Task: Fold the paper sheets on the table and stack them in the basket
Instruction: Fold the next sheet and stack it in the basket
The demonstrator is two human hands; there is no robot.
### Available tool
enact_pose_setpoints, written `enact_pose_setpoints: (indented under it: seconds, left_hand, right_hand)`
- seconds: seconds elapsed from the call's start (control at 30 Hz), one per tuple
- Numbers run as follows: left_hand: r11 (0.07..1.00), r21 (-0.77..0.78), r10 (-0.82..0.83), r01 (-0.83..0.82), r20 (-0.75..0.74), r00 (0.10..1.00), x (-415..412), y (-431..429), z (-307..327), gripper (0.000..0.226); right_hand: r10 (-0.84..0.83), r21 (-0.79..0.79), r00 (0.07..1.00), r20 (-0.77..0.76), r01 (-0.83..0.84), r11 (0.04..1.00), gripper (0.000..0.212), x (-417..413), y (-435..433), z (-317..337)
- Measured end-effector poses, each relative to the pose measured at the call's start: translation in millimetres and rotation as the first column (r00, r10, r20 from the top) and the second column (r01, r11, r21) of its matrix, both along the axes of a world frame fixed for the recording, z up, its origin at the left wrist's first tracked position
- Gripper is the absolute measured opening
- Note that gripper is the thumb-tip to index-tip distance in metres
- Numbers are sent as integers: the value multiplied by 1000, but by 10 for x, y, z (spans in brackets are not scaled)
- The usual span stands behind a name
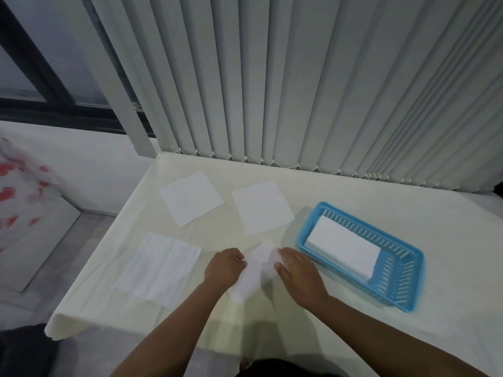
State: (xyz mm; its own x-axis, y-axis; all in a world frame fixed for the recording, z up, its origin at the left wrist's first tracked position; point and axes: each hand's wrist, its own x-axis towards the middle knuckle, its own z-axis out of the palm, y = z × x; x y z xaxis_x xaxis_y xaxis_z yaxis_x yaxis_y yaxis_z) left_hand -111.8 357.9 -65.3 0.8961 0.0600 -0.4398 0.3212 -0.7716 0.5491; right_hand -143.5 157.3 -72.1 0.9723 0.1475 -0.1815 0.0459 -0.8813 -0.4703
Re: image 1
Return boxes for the white vertical window blinds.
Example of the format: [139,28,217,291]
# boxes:
[80,0,503,193]

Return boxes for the black cloth item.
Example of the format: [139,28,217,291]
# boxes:
[0,323,60,377]

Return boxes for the unfolded white paper napkin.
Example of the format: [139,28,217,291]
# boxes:
[112,232,203,309]

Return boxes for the white fabric with red pattern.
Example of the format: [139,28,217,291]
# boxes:
[0,136,65,253]

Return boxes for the black window frame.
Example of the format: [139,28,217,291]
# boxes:
[0,0,158,138]

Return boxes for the person's right forearm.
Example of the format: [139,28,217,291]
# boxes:
[312,294,503,377]

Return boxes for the blue plastic slotted basket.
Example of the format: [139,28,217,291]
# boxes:
[296,201,426,314]

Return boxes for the person's left hand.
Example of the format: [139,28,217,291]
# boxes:
[204,247,248,292]

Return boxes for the white paper napkin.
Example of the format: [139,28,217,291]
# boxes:
[112,232,203,309]
[227,240,282,304]

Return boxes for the person's dark shirt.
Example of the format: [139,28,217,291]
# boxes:
[235,358,351,377]

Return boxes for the person's left forearm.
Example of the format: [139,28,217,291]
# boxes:
[101,279,245,377]

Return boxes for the stack of white napkins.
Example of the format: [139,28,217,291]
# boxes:
[305,215,382,280]

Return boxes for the person's right hand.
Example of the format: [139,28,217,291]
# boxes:
[275,247,331,310]

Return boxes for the square folded white napkin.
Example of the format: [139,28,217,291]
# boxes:
[159,170,225,228]
[231,180,296,237]

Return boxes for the cream tablecloth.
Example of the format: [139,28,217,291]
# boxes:
[44,151,503,377]

